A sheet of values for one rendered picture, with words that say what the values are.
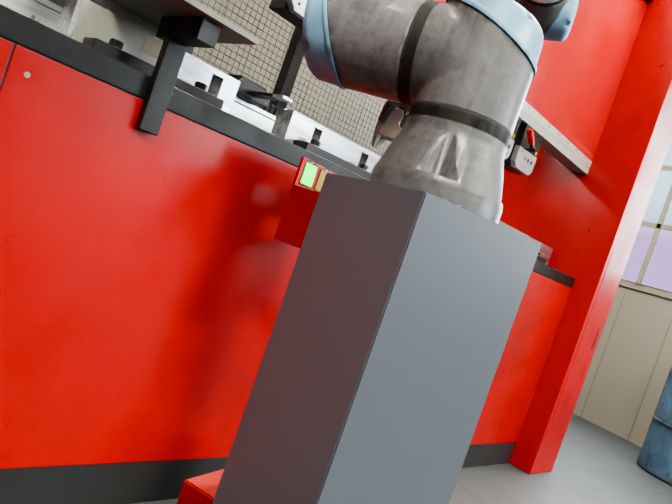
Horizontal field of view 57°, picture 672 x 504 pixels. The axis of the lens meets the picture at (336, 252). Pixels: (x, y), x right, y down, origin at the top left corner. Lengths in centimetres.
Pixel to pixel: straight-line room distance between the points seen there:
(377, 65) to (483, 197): 19
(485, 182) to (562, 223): 237
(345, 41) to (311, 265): 25
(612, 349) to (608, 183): 242
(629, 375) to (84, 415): 431
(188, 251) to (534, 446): 202
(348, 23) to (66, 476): 106
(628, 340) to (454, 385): 453
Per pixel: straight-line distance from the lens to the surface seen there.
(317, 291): 67
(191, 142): 129
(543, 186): 310
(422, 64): 69
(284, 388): 69
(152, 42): 137
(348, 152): 174
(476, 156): 65
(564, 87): 269
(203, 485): 142
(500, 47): 69
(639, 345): 513
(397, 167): 65
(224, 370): 150
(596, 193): 300
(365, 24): 71
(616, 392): 517
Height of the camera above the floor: 71
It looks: 2 degrees down
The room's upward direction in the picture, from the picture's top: 19 degrees clockwise
